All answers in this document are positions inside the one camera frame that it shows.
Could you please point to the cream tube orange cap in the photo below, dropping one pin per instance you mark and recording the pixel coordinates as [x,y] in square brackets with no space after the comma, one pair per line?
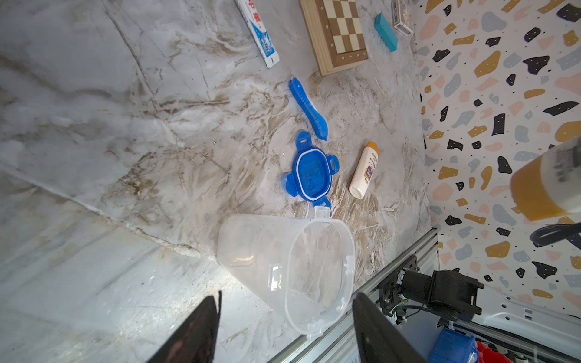
[549,186]

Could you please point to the blue container lid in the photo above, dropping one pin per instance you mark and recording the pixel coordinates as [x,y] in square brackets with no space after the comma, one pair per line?
[312,172]

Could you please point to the clear plastic container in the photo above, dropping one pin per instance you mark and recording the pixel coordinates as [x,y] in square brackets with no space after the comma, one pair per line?
[303,269]

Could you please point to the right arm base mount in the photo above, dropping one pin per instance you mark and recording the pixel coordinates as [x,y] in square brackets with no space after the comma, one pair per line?
[447,293]

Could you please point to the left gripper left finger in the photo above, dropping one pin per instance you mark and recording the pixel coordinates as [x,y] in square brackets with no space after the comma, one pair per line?
[195,339]

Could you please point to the teal small box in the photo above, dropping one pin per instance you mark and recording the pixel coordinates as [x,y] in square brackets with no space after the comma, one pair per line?
[386,32]

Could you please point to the wooden chessboard box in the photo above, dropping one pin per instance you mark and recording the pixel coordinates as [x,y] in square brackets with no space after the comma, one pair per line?
[336,34]

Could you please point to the white bottle orange cap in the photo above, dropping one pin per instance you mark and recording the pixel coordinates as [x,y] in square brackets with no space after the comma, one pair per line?
[364,171]

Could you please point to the blue bin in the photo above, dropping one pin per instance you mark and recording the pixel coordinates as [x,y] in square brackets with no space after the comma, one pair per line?
[454,347]

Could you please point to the white blue toothpaste tube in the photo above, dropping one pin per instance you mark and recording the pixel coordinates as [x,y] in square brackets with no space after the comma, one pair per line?
[259,33]

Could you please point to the playing card box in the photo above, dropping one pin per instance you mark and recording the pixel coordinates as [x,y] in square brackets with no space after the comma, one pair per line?
[402,17]

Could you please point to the red bin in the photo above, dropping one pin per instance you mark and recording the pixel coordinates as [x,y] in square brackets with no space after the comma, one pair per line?
[487,355]

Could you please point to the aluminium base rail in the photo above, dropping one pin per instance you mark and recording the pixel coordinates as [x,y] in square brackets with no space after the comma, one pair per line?
[395,316]

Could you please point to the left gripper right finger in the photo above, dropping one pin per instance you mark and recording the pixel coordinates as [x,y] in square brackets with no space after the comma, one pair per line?
[377,339]

